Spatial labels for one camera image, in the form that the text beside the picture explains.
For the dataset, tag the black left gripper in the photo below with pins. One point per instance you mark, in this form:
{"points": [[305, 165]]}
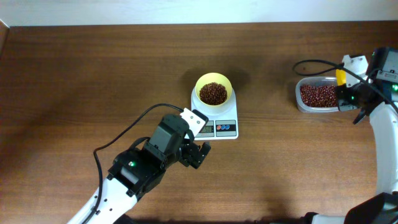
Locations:
{"points": [[189, 147]]}

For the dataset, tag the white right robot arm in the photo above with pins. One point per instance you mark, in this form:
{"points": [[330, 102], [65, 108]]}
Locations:
{"points": [[382, 208]]}

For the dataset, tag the beans in yellow bowl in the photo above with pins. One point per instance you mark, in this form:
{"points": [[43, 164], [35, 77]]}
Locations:
{"points": [[213, 94]]}

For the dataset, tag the red adzuki beans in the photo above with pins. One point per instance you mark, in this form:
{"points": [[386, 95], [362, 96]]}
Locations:
{"points": [[319, 96]]}

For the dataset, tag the yellow plastic bowl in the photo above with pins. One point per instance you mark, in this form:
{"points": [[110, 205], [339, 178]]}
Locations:
{"points": [[213, 77]]}

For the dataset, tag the yellow plastic scoop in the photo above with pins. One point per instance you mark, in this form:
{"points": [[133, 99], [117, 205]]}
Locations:
{"points": [[340, 77]]}

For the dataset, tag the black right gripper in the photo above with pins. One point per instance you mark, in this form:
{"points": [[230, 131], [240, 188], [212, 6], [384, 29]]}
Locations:
{"points": [[341, 91]]}

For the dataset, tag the clear plastic bean container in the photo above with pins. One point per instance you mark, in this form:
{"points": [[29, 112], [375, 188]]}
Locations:
{"points": [[314, 81]]}

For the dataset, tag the white digital kitchen scale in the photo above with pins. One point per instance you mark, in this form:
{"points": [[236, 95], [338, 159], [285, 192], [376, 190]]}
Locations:
{"points": [[222, 119]]}

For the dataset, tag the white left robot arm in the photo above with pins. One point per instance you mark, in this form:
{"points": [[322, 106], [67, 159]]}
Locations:
{"points": [[139, 169]]}

